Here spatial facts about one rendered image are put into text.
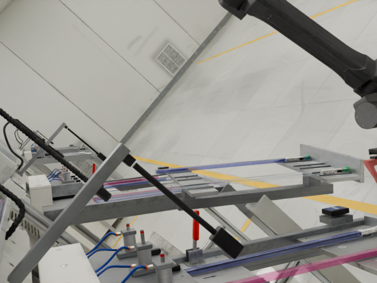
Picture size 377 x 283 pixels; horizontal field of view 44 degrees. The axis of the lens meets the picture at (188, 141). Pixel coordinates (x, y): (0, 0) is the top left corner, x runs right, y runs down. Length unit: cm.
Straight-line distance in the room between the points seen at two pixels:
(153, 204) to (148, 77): 698
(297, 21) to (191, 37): 803
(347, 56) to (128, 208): 99
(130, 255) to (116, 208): 87
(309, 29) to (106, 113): 752
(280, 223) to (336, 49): 58
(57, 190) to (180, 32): 718
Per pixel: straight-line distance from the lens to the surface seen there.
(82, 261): 80
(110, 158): 57
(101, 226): 539
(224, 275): 90
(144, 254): 75
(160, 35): 884
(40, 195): 188
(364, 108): 105
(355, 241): 107
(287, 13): 102
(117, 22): 870
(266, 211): 139
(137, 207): 174
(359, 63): 109
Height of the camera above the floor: 144
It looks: 15 degrees down
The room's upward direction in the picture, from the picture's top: 48 degrees counter-clockwise
